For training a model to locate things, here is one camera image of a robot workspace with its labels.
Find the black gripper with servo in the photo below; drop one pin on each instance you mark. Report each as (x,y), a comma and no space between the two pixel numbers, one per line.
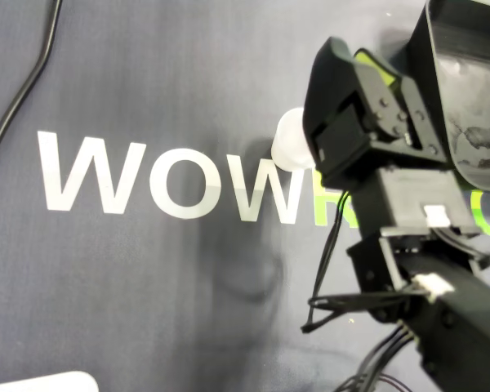
(343,139)

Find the black WOWROBO robot arm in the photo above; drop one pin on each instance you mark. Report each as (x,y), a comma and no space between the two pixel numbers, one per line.
(465,318)

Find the white wide plastic cup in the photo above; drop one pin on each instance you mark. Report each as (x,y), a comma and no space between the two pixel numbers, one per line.
(288,143)

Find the black plastic tray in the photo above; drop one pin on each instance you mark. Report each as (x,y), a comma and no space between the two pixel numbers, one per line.
(473,102)

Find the dark grey WOWROBO printed mat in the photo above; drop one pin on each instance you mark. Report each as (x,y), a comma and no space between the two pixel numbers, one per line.
(147,286)

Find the white flat object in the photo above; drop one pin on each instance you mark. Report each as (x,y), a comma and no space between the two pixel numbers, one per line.
(45,384)

